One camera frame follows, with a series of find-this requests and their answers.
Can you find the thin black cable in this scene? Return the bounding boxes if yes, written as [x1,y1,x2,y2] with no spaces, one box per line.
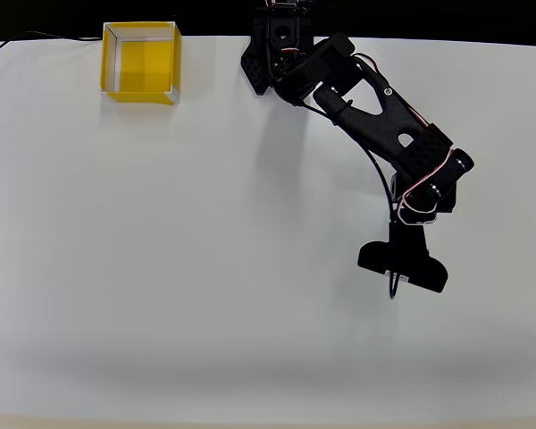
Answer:
[0,29,104,63]

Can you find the black webcam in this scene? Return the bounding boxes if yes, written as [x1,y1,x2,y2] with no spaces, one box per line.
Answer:
[356,222,450,294]

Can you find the yellow cardboard box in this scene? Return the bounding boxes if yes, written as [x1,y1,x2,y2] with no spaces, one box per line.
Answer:
[99,21,182,106]

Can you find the black webcam cable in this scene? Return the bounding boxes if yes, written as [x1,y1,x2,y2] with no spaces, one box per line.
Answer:
[303,101,407,301]

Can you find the red white servo wire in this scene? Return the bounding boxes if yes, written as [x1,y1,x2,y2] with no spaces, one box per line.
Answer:
[395,149,460,224]

